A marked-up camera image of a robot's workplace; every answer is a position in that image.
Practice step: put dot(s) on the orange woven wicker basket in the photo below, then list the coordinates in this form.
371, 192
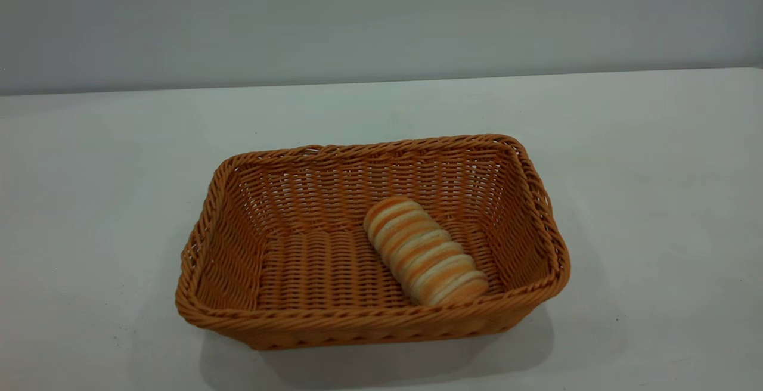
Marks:
310, 272

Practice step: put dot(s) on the striped long bread roll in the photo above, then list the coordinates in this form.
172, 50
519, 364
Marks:
423, 251

